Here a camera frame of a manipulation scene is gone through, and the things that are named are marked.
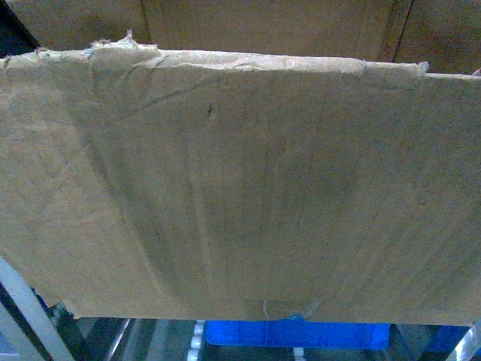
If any brown cardboard box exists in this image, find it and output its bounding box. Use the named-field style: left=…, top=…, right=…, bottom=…
left=1, top=1, right=480, bottom=326

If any white shelf pipe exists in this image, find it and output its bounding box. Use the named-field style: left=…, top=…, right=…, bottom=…
left=1, top=259, right=74, bottom=360

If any blue plastic bin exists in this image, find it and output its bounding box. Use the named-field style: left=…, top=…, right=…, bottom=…
left=202, top=314, right=470, bottom=352

